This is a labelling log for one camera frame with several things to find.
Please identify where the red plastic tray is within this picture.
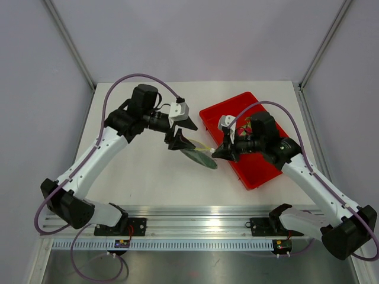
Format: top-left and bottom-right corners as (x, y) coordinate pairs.
(199, 92), (281, 191)

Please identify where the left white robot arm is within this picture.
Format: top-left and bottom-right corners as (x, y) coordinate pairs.
(41, 84), (197, 235)

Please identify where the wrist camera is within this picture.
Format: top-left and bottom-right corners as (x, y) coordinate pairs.
(218, 115), (236, 144)
(168, 102), (189, 126)

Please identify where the right small circuit board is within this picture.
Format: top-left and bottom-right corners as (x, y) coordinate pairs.
(273, 239), (293, 252)

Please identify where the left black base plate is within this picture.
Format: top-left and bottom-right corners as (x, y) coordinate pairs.
(94, 217), (147, 237)

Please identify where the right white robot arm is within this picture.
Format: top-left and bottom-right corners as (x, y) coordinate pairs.
(212, 111), (378, 260)

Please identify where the pink dragon fruit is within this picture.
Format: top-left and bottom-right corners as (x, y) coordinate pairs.
(236, 117), (252, 136)

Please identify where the aluminium mounting rail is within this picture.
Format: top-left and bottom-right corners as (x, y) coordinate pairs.
(39, 205), (326, 240)

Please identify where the right aluminium frame post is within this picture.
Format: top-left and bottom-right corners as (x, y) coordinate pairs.
(298, 0), (355, 91)

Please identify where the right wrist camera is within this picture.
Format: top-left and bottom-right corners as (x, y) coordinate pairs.
(218, 115), (236, 144)

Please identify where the clear zip top bag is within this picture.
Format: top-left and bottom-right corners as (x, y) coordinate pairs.
(181, 139), (218, 170)

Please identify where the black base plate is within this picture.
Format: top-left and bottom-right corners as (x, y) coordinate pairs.
(94, 217), (147, 237)
(245, 217), (304, 237)

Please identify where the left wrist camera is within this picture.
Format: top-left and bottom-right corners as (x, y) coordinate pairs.
(168, 102), (189, 126)

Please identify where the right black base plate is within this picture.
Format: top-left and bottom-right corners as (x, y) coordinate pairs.
(245, 217), (304, 237)

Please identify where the left small circuit board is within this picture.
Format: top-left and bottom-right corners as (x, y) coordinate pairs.
(114, 240), (130, 249)

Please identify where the small circuit board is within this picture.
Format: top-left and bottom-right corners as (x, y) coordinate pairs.
(114, 240), (130, 249)
(273, 239), (293, 252)

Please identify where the white slotted cable duct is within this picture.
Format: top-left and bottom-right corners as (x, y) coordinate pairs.
(52, 238), (274, 251)

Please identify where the green cucumber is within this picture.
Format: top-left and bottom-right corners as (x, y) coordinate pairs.
(181, 149), (218, 170)

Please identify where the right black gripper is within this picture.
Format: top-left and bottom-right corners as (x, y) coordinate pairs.
(213, 129), (265, 163)

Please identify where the aluminium frame post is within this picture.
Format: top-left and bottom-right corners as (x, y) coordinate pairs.
(41, 0), (97, 93)
(298, 0), (355, 91)

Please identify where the left aluminium frame post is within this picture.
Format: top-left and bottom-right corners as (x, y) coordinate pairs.
(41, 0), (97, 93)

